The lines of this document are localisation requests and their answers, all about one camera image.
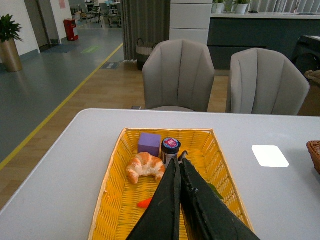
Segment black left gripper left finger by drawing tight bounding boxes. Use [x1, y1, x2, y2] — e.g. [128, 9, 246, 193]
[127, 157, 181, 240]

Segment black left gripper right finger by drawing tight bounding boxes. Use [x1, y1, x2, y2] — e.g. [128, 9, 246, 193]
[180, 158, 258, 240]

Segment yellow woven basket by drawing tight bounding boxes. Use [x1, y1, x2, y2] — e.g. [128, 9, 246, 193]
[88, 128, 254, 240]

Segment brown wicker basket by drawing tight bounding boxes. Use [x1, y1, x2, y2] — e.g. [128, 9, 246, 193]
[306, 140, 320, 174]

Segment grey woven floor basket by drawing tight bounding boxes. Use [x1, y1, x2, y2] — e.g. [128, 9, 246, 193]
[136, 37, 158, 71]

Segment orange toy carrot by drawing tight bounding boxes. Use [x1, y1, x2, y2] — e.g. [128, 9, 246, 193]
[137, 183, 224, 209]

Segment toy croissant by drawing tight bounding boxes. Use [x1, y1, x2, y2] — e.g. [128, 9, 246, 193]
[126, 152, 166, 184]

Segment small dark jar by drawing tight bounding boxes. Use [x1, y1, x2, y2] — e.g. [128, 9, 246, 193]
[160, 137, 181, 168]

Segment purple foam cube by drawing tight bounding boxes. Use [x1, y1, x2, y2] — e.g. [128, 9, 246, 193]
[137, 132, 161, 158]

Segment right grey armchair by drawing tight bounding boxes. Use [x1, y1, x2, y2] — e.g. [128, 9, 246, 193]
[225, 48, 310, 116]

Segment grey armchair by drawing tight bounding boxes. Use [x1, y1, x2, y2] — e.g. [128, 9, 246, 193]
[142, 39, 215, 112]
[225, 48, 310, 116]

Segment left grey armchair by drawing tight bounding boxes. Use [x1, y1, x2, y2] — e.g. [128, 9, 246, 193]
[142, 39, 215, 112]

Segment dark grey counter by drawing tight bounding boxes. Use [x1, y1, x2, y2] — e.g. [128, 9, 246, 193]
[207, 12, 320, 70]

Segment black bin at right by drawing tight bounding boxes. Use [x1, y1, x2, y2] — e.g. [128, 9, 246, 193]
[291, 35, 320, 75]

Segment grey curtain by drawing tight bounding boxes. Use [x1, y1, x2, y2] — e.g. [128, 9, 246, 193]
[120, 0, 171, 61]

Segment white potted plant left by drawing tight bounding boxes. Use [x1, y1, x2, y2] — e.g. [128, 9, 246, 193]
[211, 0, 225, 14]

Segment white potted plant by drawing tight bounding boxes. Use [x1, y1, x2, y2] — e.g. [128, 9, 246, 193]
[211, 0, 225, 14]
[233, 0, 251, 15]

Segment white potted plant right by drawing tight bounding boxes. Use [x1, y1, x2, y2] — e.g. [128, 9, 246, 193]
[233, 0, 251, 15]

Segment office chairs in background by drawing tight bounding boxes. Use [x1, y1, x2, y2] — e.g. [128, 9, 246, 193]
[81, 0, 123, 28]

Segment potted plant gold planter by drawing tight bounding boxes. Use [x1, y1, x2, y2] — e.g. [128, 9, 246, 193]
[0, 14, 23, 72]

